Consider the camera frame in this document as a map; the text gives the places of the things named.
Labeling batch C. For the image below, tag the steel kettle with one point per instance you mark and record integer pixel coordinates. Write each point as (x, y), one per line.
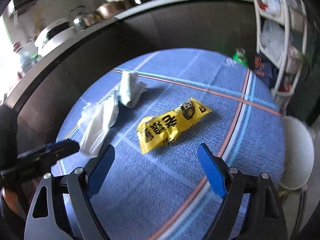
(81, 18)

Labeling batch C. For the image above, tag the person's left hand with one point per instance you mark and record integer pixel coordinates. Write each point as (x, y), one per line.
(13, 203)

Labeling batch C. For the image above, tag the white trash bin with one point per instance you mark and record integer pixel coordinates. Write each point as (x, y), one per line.
(299, 154)

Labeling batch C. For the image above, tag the navy blue shopping bag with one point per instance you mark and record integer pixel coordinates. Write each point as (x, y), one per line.
(265, 70)

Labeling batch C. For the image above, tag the white tiered storage rack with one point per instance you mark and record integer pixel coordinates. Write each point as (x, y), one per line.
(282, 29)

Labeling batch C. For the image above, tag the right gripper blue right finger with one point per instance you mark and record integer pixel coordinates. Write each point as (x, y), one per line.
(215, 169)

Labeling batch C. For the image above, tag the bronze rice cooker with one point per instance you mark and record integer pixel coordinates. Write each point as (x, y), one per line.
(110, 9)

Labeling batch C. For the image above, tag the white black multicooker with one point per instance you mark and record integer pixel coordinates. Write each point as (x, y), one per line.
(53, 36)

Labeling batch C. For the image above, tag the yellow snack wrapper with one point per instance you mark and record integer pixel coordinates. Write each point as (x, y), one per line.
(155, 131)

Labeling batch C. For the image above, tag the blue plaid tablecloth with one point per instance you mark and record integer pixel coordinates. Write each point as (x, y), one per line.
(156, 187)

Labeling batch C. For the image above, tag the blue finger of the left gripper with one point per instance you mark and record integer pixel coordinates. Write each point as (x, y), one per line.
(40, 151)
(47, 160)

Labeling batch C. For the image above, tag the white plastic wrapper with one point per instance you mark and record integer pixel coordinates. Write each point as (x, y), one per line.
(130, 89)

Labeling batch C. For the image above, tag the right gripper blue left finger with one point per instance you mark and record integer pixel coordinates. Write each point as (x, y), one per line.
(97, 169)

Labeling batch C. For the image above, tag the green thermos bottle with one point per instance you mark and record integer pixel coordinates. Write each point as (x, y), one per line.
(240, 57)

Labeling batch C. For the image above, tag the clear plastic bag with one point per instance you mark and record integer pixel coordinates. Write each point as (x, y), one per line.
(95, 122)

